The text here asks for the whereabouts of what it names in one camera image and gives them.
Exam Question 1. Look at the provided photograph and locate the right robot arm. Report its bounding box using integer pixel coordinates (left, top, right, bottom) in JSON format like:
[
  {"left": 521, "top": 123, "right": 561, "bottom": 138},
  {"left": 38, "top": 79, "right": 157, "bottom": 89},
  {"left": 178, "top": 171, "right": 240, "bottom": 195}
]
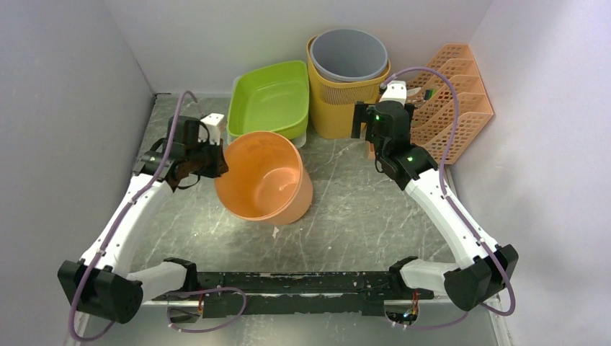
[{"left": 352, "top": 101, "right": 519, "bottom": 313}]

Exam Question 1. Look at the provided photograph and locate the green plastic basin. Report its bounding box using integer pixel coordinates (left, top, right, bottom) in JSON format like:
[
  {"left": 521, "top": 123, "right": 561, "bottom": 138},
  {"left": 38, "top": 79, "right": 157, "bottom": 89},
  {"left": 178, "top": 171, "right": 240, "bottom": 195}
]
[{"left": 227, "top": 61, "right": 310, "bottom": 140}]

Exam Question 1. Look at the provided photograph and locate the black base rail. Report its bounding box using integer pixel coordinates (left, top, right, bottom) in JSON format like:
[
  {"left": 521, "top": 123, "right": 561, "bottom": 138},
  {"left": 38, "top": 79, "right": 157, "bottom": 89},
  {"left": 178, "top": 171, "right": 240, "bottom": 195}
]
[{"left": 149, "top": 271, "right": 434, "bottom": 318}]

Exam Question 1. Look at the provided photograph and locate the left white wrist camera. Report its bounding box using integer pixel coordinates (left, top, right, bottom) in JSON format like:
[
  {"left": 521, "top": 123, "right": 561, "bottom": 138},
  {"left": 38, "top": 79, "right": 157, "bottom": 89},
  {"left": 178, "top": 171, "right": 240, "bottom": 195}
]
[{"left": 199, "top": 113, "right": 226, "bottom": 145}]

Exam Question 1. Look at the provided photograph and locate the white perforated tray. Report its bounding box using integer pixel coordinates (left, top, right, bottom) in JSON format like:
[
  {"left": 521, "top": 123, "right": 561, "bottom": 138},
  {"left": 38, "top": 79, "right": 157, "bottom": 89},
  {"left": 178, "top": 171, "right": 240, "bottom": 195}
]
[{"left": 224, "top": 76, "right": 307, "bottom": 149}]

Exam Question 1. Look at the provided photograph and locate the yellow slatted waste basket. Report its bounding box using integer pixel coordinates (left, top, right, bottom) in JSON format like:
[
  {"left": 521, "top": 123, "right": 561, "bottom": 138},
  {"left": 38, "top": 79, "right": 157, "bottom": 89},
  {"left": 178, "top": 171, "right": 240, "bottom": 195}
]
[{"left": 306, "top": 36, "right": 391, "bottom": 139}]

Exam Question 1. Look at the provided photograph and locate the large orange plastic bucket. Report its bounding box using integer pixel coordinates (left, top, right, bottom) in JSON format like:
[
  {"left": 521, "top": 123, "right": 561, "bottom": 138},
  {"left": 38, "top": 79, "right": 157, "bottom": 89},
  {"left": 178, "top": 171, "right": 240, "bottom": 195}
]
[{"left": 215, "top": 131, "right": 313, "bottom": 226}]

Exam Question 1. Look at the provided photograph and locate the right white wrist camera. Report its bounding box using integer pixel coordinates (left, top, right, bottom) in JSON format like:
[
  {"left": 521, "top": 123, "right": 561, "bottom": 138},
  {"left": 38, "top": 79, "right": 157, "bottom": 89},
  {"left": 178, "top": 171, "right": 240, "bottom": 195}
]
[{"left": 379, "top": 80, "right": 408, "bottom": 105}]

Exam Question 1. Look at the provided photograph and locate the orange plastic file organizer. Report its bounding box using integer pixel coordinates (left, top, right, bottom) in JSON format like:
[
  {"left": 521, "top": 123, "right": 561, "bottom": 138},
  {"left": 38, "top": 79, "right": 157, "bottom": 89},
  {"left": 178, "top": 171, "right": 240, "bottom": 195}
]
[{"left": 406, "top": 43, "right": 494, "bottom": 165}]

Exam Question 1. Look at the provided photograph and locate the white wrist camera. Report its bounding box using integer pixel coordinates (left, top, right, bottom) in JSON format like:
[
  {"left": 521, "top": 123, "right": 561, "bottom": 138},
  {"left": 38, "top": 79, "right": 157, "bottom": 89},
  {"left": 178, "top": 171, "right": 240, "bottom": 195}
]
[
  {"left": 379, "top": 80, "right": 408, "bottom": 105},
  {"left": 199, "top": 113, "right": 226, "bottom": 145}
]

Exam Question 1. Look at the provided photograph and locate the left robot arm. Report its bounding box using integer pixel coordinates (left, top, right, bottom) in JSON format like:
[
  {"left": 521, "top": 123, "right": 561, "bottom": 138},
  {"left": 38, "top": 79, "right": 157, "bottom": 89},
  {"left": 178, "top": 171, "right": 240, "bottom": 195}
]
[{"left": 58, "top": 113, "right": 228, "bottom": 324}]

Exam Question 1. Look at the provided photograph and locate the grey plastic bucket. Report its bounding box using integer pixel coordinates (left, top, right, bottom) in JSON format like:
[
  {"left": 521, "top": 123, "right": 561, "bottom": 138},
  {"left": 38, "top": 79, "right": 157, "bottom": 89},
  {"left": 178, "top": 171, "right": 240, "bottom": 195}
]
[{"left": 308, "top": 29, "right": 389, "bottom": 83}]

